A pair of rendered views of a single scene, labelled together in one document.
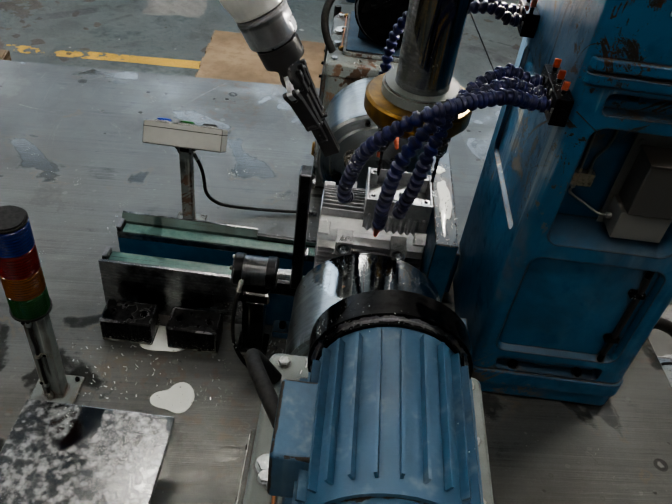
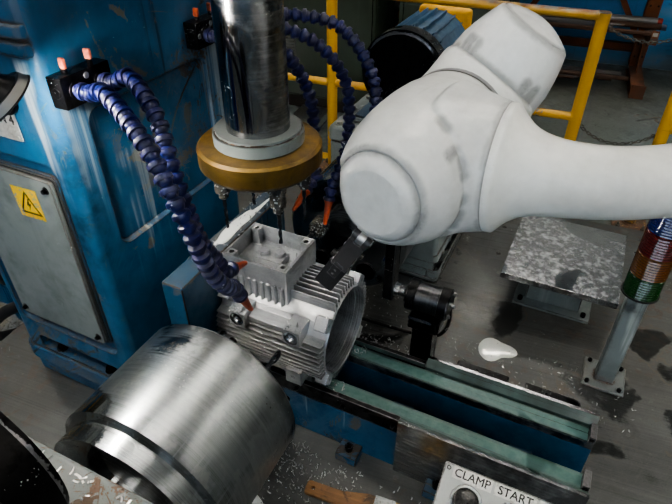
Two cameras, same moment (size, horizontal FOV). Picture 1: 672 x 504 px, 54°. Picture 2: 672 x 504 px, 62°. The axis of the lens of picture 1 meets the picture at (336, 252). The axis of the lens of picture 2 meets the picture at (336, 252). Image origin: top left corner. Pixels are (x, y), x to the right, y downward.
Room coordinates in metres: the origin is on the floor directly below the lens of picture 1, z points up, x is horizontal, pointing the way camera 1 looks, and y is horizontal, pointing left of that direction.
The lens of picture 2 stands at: (1.61, 0.33, 1.69)
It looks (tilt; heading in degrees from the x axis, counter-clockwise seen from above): 37 degrees down; 207
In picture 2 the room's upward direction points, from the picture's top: straight up
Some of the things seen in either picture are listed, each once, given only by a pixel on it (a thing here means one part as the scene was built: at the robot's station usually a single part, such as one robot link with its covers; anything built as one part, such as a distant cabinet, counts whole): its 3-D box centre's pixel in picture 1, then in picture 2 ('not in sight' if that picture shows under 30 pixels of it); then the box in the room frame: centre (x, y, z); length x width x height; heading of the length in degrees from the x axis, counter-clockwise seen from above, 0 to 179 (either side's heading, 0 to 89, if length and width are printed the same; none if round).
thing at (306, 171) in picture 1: (300, 231); (394, 240); (0.87, 0.07, 1.12); 0.04 x 0.03 x 0.26; 91
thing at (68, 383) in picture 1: (33, 316); (636, 300); (0.69, 0.47, 1.01); 0.08 x 0.08 x 0.42; 1
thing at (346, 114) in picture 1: (375, 131); (156, 469); (1.36, -0.05, 1.04); 0.37 x 0.25 x 0.25; 1
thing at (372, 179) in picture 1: (396, 201); (270, 263); (1.01, -0.10, 1.11); 0.12 x 0.11 x 0.07; 91
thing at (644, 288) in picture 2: (28, 297); (644, 282); (0.69, 0.47, 1.05); 0.06 x 0.06 x 0.04
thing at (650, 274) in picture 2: (22, 277); (652, 262); (0.69, 0.47, 1.10); 0.06 x 0.06 x 0.04
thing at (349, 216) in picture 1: (368, 236); (294, 311); (1.01, -0.06, 1.02); 0.20 x 0.19 x 0.19; 91
